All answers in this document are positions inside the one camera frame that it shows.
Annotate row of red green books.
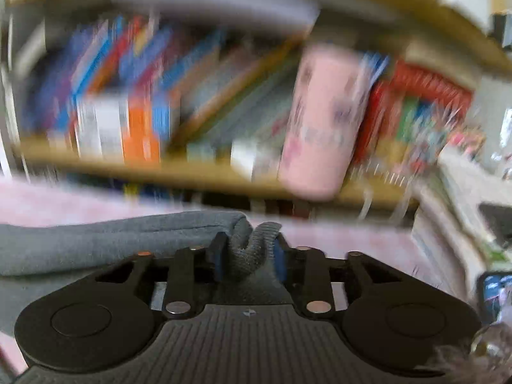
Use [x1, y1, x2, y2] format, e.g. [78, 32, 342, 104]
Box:
[352, 60, 476, 177]

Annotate pearl bead string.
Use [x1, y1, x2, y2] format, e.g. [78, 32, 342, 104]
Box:
[360, 184, 401, 220]

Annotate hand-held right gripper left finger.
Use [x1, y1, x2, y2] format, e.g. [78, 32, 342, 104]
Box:
[92, 232, 228, 318]

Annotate colourful bead ornament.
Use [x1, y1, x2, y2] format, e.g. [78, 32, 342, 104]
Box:
[440, 120, 486, 156]

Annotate white charger block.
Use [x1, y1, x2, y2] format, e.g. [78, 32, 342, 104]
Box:
[230, 140, 281, 180]

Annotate dark smartphone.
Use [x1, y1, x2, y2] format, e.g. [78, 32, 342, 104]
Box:
[476, 271, 512, 325]

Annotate white pen holder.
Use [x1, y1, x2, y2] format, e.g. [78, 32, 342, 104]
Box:
[438, 0, 492, 35]

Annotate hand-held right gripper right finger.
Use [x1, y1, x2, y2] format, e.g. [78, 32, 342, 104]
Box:
[272, 233, 404, 316]

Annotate white wooden bookshelf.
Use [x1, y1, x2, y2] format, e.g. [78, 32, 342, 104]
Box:
[0, 0, 512, 212]

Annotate small black box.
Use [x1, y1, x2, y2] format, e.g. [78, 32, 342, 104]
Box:
[494, 14, 512, 49]

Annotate grey sweatpants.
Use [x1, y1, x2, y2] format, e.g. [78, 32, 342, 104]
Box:
[0, 210, 292, 334]

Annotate row of leaning colourful books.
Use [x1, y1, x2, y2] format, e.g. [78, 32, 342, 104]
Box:
[24, 16, 305, 161]

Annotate pink checked cartoon table mat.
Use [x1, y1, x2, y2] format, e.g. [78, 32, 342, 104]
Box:
[0, 178, 476, 379]

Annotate stack of papers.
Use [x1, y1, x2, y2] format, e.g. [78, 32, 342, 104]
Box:
[412, 148, 512, 289]

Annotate pink sticker tumbler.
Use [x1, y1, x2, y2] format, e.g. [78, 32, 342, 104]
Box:
[278, 44, 374, 201]

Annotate fluffy grey charm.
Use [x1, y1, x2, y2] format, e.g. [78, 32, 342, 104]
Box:
[432, 320, 512, 384]

